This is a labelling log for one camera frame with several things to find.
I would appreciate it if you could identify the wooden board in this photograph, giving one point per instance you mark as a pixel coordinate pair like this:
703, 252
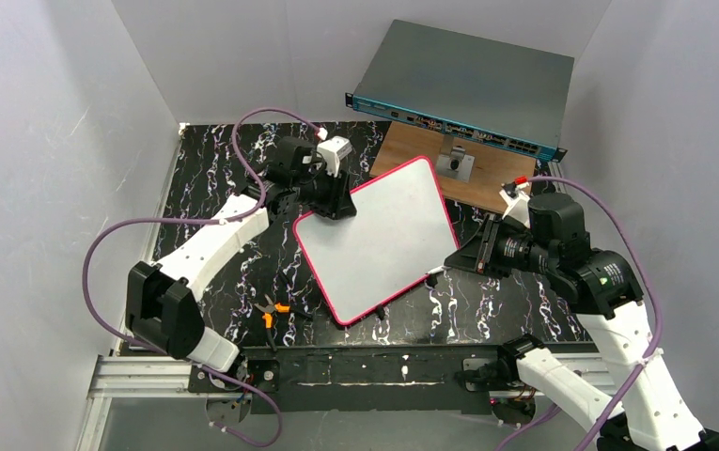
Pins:
492, 167

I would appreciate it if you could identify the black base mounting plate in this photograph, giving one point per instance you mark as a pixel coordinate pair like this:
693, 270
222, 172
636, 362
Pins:
369, 378

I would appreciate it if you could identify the pink framed whiteboard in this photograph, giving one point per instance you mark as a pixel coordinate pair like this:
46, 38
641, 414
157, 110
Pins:
400, 233

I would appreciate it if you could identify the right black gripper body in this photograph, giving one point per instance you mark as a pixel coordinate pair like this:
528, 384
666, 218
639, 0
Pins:
489, 243

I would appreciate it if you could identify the orange handled pliers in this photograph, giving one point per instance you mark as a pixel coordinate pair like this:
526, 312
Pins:
269, 310

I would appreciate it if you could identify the aluminium frame rail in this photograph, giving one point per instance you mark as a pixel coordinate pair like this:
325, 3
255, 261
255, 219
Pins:
161, 377

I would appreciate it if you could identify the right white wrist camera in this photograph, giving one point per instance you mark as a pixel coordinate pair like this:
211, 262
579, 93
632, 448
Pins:
516, 196

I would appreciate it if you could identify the metal bracket with black knob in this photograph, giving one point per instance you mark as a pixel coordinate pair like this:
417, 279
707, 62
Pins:
453, 161

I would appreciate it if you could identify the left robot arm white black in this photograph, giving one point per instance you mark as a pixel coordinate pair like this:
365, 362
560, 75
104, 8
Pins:
162, 297

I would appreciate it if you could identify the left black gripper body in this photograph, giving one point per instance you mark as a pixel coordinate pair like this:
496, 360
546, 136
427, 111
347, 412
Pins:
336, 191

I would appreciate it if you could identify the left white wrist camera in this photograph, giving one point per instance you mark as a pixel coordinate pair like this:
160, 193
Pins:
333, 149

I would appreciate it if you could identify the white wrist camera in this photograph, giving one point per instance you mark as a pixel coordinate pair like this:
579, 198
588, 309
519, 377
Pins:
516, 196
333, 149

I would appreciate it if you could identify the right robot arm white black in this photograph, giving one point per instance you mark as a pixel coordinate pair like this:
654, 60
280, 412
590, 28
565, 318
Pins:
647, 411

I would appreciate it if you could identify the grey blue network switch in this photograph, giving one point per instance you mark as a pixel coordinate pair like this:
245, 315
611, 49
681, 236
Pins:
485, 91

